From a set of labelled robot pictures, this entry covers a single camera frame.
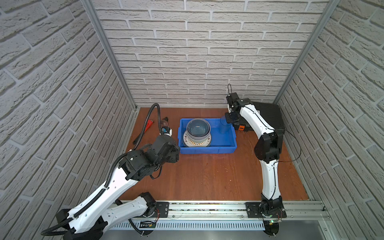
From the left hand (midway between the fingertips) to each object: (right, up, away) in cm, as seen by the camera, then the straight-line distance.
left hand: (175, 147), depth 67 cm
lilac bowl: (+11, -1, +27) cm, 29 cm away
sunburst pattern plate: (+6, -2, +27) cm, 28 cm away
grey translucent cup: (+29, +7, +32) cm, 44 cm away
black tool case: (+68, +18, +43) cm, 82 cm away
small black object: (-14, +14, +43) cm, 47 cm away
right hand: (+33, +14, +28) cm, 46 cm away
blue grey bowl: (+11, +7, +27) cm, 30 cm away
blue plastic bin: (+27, -4, +36) cm, 45 cm away
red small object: (-25, +11, +39) cm, 48 cm away
